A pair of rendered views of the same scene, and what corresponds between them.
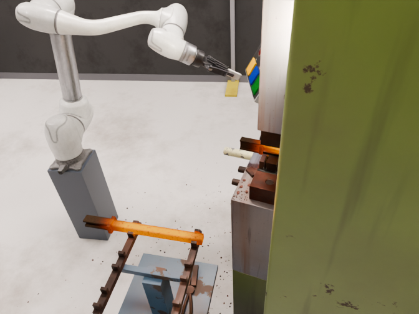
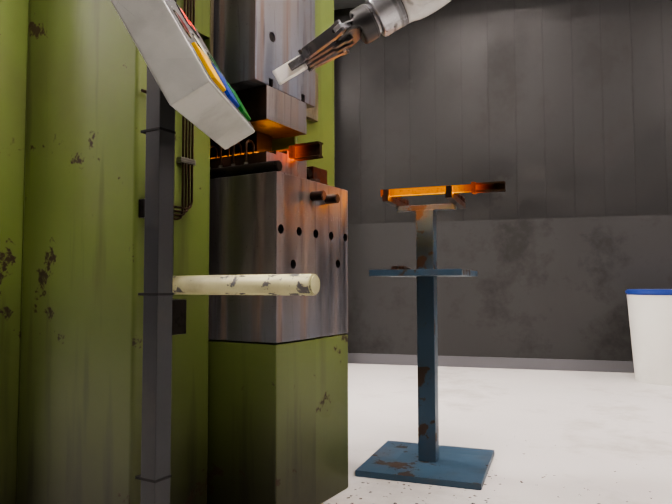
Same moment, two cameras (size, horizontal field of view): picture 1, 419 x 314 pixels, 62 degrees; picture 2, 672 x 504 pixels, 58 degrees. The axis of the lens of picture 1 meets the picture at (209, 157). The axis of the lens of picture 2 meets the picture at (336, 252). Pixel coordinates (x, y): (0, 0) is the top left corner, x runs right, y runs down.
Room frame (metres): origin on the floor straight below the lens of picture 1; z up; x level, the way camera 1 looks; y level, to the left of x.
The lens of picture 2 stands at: (2.71, 0.07, 0.62)
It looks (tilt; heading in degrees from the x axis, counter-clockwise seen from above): 3 degrees up; 185
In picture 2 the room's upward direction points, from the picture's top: straight up
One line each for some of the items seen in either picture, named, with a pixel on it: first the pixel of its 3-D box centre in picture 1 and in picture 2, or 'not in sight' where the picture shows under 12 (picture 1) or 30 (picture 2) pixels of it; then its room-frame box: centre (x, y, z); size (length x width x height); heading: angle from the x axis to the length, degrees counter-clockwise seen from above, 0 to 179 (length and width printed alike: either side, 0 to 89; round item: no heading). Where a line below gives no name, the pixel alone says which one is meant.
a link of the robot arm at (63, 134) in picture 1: (62, 134); not in sight; (1.53, 0.77, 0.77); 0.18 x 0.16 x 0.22; 173
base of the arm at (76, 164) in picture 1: (68, 158); not in sight; (1.50, 0.78, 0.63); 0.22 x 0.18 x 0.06; 170
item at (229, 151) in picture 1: (263, 159); (232, 284); (1.38, -0.28, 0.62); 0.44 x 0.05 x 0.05; 65
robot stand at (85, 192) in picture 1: (86, 196); not in sight; (1.52, 0.77, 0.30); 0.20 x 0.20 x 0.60; 80
